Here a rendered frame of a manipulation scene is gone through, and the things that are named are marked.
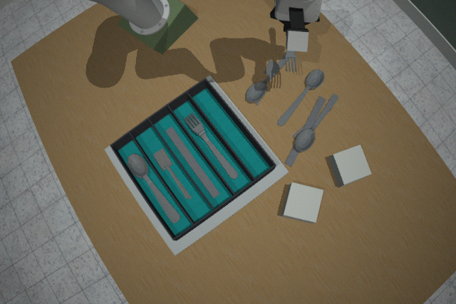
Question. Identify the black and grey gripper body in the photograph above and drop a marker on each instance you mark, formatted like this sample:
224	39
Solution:
311	9

